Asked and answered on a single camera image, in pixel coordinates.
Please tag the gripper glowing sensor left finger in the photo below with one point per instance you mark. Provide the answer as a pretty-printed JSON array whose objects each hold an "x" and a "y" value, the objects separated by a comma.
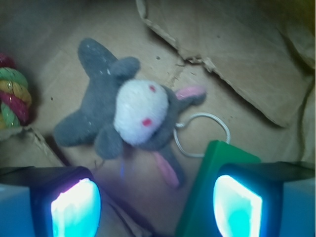
[{"x": 48, "y": 202}]

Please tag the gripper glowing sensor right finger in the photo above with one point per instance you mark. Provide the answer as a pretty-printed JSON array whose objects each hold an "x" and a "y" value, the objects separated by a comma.
[{"x": 275, "y": 199}]

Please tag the green rectangular block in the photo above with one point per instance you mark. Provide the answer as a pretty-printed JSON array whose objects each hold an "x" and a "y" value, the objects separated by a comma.
[{"x": 197, "y": 218}]

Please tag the grey plush bunny toy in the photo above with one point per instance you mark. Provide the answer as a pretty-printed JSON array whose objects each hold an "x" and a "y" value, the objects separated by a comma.
[{"x": 118, "y": 109}]

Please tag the brown paper bag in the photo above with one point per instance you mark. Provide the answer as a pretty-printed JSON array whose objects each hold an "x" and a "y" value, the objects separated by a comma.
[{"x": 222, "y": 45}]

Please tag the multicoloured rope toy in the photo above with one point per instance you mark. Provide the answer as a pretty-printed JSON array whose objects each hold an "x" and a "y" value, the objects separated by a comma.
[{"x": 15, "y": 99}]

